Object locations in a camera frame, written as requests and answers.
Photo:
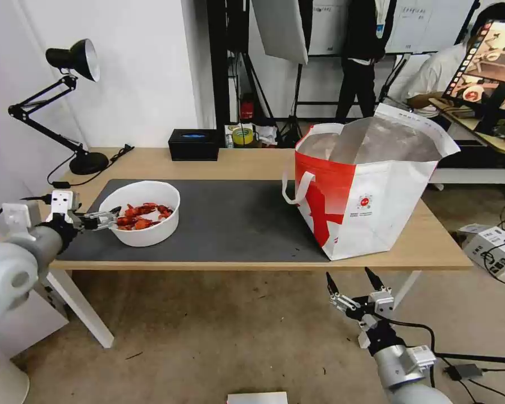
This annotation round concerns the white round takeout bowl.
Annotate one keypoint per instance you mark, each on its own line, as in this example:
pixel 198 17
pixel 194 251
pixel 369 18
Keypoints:
pixel 151 235

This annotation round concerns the yellow tape roll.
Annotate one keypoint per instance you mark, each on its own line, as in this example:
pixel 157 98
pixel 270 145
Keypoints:
pixel 243 135

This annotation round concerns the red fire extinguisher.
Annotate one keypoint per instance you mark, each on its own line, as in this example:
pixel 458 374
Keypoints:
pixel 248 107

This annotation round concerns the dark grey table mat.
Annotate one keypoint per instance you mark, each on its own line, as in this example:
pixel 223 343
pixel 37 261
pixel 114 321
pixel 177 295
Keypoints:
pixel 235 223

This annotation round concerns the black tissue box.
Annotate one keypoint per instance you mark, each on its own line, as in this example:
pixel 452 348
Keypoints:
pixel 192 147

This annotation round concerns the white photo reflector panel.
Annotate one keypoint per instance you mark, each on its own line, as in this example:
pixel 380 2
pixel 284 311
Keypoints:
pixel 280 29

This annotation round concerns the wooden side desk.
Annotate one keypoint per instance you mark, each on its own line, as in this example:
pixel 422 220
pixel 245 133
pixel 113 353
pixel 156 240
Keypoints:
pixel 467 122

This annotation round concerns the standing person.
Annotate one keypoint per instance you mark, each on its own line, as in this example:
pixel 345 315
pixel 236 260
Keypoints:
pixel 362 38

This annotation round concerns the red crayfish shells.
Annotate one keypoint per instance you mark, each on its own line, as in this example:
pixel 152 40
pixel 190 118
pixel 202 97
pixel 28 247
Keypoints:
pixel 141 214

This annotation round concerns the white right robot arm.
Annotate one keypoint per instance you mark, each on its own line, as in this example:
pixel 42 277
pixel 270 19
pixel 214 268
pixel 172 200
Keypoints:
pixel 404 374

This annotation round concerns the seated person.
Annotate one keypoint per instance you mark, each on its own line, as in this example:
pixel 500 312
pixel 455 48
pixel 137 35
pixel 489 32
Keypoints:
pixel 433 75

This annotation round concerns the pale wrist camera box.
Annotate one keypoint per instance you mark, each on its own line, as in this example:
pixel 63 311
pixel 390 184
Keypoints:
pixel 382 302
pixel 64 202

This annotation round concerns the white and red takeout bag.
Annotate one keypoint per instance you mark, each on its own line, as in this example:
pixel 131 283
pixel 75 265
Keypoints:
pixel 383 202

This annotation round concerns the whiteboard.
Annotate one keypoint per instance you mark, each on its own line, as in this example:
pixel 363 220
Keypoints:
pixel 425 25

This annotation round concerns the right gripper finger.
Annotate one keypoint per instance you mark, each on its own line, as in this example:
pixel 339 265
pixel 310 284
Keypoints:
pixel 378 287
pixel 341 302

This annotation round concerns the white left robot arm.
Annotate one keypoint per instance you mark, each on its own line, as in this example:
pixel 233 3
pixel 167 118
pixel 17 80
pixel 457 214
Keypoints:
pixel 8 269

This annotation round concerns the black power adapter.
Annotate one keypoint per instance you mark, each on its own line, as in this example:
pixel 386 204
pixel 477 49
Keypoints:
pixel 463 372

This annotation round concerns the black light stand tripod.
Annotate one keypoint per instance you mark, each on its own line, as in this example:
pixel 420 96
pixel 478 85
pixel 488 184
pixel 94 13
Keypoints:
pixel 292 105

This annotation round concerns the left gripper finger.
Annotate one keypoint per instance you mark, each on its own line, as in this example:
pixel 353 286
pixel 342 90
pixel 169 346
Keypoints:
pixel 103 216
pixel 103 225

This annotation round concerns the white cardboard box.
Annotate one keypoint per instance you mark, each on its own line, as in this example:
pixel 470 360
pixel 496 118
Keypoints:
pixel 488 248

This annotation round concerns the computer monitor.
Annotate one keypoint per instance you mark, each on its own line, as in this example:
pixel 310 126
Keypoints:
pixel 488 54

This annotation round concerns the black desk lamp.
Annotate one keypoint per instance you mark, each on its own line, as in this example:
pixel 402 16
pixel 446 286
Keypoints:
pixel 86 162

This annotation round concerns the wooden table with white legs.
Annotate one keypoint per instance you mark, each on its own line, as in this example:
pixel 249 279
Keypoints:
pixel 252 164

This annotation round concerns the white robot front shell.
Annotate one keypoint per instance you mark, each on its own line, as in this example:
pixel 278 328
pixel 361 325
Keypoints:
pixel 256 398

